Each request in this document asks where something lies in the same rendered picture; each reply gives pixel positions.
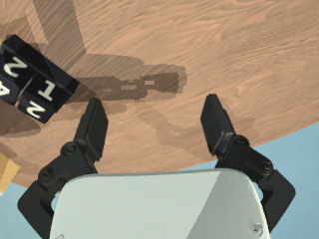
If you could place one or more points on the black number cube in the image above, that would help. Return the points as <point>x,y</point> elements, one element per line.
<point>41,99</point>
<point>15,77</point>

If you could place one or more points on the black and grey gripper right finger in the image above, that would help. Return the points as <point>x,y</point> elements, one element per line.
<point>233,150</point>

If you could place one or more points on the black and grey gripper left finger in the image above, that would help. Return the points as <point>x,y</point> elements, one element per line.
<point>76,158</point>

